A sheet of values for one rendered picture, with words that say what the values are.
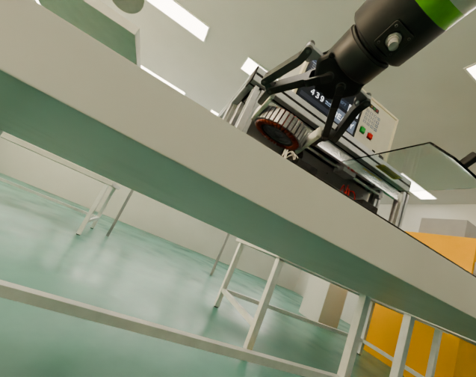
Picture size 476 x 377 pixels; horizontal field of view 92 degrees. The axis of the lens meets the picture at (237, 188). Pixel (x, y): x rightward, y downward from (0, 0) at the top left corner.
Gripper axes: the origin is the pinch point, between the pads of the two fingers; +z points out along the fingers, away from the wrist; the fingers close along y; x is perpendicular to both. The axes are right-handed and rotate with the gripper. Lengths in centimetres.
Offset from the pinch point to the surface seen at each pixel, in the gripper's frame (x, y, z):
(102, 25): 32, -63, 38
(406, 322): 20, 172, 80
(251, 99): 11.7, -7.5, 8.1
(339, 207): -24.1, 2.8, -15.8
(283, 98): 20.0, -0.1, 7.4
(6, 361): -70, -26, 90
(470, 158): 13.8, 39.5, -14.3
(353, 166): 18.5, 30.4, 9.2
